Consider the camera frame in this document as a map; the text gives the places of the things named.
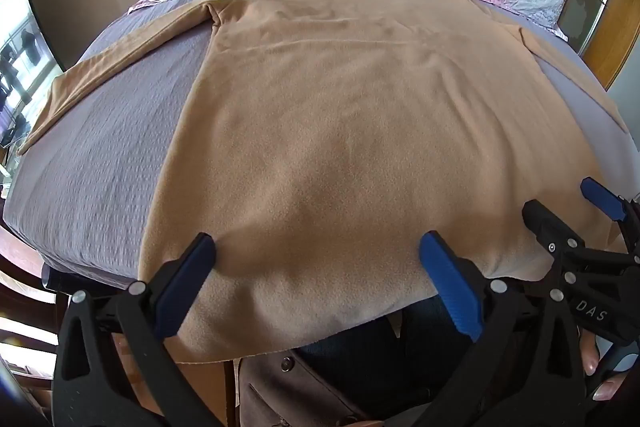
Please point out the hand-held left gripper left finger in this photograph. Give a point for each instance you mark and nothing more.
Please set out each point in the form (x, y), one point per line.
(186, 287)

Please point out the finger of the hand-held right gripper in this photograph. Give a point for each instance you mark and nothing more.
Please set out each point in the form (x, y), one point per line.
(545, 222)
(602, 199)

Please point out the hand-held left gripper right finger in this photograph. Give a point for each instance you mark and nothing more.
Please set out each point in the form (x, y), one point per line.
(450, 287)

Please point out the tan long-sleeved shirt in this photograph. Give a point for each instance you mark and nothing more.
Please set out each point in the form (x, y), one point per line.
(350, 107)

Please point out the person's right hand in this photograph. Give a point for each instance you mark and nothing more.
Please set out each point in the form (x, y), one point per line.
(612, 388)

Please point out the dark blue pants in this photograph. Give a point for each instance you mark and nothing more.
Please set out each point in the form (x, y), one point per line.
(380, 347)

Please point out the brown buttoned jacket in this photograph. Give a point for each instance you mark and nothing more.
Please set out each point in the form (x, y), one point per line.
(290, 397)

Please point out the grey-purple bed sheet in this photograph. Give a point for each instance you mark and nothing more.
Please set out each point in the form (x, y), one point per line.
(125, 132)

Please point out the window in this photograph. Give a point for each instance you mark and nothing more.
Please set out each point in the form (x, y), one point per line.
(22, 72)

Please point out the dark bed frame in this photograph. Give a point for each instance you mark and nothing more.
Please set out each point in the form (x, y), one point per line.
(70, 279)

